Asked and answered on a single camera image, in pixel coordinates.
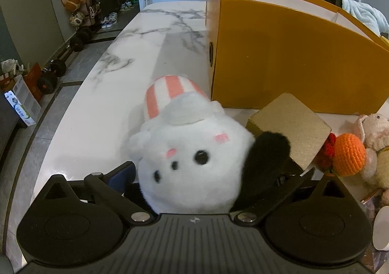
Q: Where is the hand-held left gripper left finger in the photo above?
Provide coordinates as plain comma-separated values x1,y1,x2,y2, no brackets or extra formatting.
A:
45,162,155,226

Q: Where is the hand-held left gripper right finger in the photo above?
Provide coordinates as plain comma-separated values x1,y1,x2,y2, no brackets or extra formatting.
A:
236,167,359,226

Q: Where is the gold cardboard box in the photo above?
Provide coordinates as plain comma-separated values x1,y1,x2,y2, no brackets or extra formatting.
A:
246,93,332,172

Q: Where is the white plush toy striped hat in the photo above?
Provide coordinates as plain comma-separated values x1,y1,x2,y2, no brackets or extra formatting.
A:
128,74,292,214

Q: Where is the large orange cardboard box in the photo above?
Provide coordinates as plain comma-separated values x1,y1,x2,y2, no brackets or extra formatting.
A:
205,0,389,116

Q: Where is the red crocheted toy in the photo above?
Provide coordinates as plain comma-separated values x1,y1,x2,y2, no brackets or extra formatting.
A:
314,133,337,171

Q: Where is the orange crocheted ball toy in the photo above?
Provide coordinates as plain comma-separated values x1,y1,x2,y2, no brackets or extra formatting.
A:
332,133,366,177

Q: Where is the white cup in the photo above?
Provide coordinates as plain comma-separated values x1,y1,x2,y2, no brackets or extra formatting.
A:
372,205,389,252

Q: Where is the beige bunny plush toy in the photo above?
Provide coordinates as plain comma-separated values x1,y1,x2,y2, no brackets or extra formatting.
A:
353,113,389,191

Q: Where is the white printed carton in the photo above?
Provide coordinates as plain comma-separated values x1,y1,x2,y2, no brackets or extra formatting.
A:
4,75,42,126

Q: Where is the black dumbbell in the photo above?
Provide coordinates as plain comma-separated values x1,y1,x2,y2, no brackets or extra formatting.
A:
69,27,93,51
37,59,67,95

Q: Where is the red-brown cardboard box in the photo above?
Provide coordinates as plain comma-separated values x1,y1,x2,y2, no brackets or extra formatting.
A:
22,63,44,103

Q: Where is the pair of blue white sneakers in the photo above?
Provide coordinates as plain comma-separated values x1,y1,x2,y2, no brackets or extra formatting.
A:
100,12,118,29

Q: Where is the crumpled white plastic bag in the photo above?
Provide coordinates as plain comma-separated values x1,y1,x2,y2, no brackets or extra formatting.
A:
0,58,25,75

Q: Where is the patterned ball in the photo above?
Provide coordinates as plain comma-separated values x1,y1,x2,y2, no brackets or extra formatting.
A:
69,12,86,26

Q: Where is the light blue fleece blanket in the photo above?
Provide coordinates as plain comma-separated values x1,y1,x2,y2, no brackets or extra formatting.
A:
340,0,389,37

